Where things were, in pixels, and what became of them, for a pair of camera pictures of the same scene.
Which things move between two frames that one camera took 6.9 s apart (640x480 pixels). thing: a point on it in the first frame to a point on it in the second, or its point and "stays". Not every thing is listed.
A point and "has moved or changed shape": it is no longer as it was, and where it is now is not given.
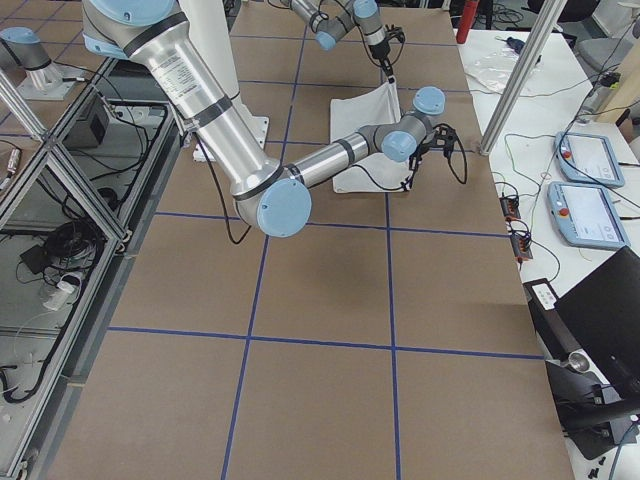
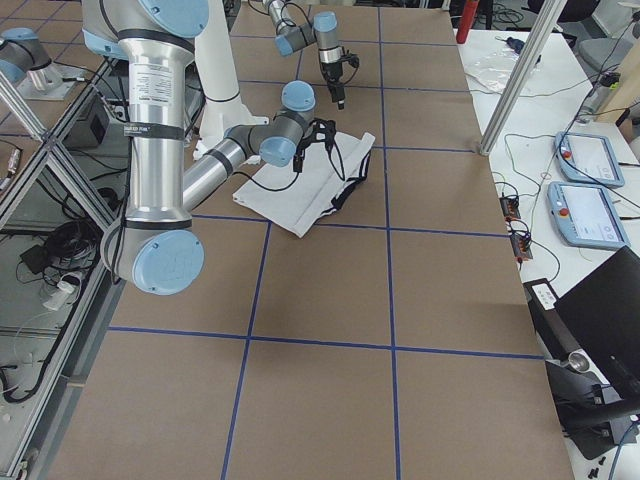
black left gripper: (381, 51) to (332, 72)
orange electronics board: (510, 208) stays
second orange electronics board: (520, 247) stays
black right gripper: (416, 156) to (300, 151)
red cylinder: (468, 17) stays
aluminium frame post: (521, 78) stays
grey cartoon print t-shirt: (376, 173) has moved or changed shape
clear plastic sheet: (492, 66) stays
